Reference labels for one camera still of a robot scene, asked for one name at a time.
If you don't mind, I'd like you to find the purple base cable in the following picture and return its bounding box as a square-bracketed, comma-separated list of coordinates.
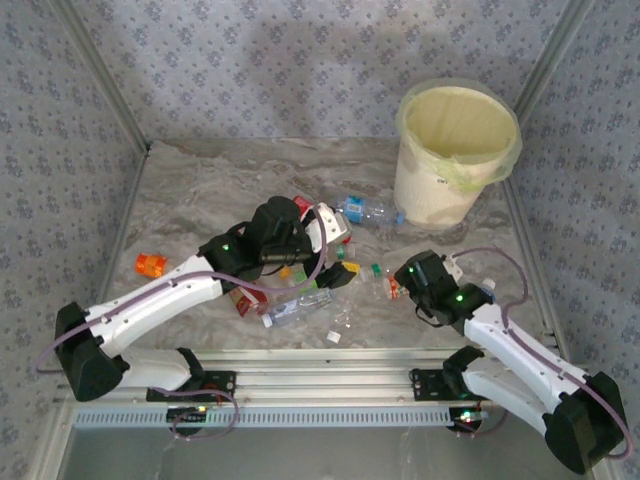
[455, 399, 510, 439]
[149, 387, 242, 442]

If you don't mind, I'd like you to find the aluminium table edge rail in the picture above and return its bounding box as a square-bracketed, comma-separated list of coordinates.
[94, 144, 154, 311]
[503, 179, 571, 361]

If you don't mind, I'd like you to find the clear water bottle dark label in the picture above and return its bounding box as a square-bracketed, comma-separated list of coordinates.
[259, 288, 335, 329]

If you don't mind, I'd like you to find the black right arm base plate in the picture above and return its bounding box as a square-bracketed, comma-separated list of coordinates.
[408, 367, 501, 402]

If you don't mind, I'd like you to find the right controller circuit board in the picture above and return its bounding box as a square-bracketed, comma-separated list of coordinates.
[448, 407, 490, 434]

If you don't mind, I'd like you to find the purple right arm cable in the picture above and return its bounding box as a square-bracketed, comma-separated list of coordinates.
[459, 246, 632, 461]

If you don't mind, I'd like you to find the grey slotted cable duct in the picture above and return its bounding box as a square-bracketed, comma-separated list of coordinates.
[73, 407, 464, 430]

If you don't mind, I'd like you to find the aluminium front rail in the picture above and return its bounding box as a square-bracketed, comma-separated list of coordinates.
[114, 347, 564, 407]

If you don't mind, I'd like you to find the clear bottle bright green label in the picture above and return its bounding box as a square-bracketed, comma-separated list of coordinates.
[292, 267, 324, 296]

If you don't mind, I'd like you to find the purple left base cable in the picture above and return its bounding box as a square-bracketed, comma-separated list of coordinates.
[149, 387, 242, 442]

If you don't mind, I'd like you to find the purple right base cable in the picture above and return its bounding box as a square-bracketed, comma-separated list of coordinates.
[455, 399, 510, 439]

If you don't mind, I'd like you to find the white round waste bin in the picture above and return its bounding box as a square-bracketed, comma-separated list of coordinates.
[393, 78, 524, 231]

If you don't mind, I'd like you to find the red snack packet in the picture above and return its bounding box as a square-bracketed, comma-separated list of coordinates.
[228, 285, 271, 319]

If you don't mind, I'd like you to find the left controller circuit board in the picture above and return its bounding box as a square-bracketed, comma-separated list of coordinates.
[166, 405, 210, 435]

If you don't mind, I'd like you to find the thin black right gripper cable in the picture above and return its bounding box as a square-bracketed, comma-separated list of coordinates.
[414, 305, 445, 330]

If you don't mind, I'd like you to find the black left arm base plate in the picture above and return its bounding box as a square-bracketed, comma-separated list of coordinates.
[146, 369, 239, 404]

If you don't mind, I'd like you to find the clear unlabelled bottle white cap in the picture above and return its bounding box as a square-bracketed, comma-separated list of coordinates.
[325, 294, 362, 345]

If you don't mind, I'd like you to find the yellow-green bin liner bag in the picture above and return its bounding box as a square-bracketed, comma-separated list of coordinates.
[396, 78, 524, 192]

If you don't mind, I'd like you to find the controller circuit board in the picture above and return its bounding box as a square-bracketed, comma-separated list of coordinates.
[448, 407, 490, 434]
[166, 405, 210, 435]

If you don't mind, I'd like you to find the aluminium frame post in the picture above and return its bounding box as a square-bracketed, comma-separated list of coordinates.
[514, 0, 596, 121]
[49, 0, 152, 151]

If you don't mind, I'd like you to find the clear bottle blue label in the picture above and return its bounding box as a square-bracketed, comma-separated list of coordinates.
[333, 194, 407, 229]

